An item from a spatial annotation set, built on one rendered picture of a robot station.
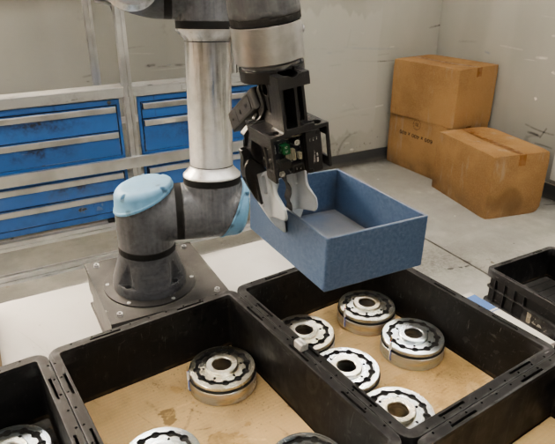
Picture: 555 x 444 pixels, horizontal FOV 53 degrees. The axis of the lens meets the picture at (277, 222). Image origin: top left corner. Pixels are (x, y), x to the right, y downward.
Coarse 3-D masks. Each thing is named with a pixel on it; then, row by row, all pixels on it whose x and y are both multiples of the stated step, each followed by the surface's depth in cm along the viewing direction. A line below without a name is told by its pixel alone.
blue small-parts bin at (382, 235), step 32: (320, 192) 84; (352, 192) 81; (256, 224) 78; (288, 224) 70; (320, 224) 81; (352, 224) 82; (384, 224) 76; (416, 224) 68; (288, 256) 71; (320, 256) 64; (352, 256) 65; (384, 256) 67; (416, 256) 70; (320, 288) 65
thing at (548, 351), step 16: (288, 272) 97; (416, 272) 97; (240, 288) 92; (448, 288) 92; (256, 304) 88; (464, 304) 88; (272, 320) 84; (496, 320) 84; (288, 336) 80; (528, 336) 80; (544, 352) 77; (336, 368) 74; (512, 368) 74; (528, 368) 74; (352, 384) 71; (496, 384) 71; (368, 400) 69; (464, 400) 68; (384, 416) 66; (432, 416) 66; (448, 416) 66; (400, 432) 64; (416, 432) 64
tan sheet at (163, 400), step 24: (144, 384) 86; (168, 384) 86; (264, 384) 86; (96, 408) 81; (120, 408) 81; (144, 408) 81; (168, 408) 81; (192, 408) 81; (216, 408) 81; (240, 408) 81; (264, 408) 81; (288, 408) 81; (120, 432) 77; (144, 432) 77; (192, 432) 77; (216, 432) 77; (240, 432) 77; (264, 432) 77; (288, 432) 77; (312, 432) 77
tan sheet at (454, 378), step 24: (336, 312) 103; (336, 336) 97; (360, 336) 97; (384, 360) 91; (456, 360) 91; (384, 384) 86; (408, 384) 86; (432, 384) 86; (456, 384) 86; (480, 384) 86
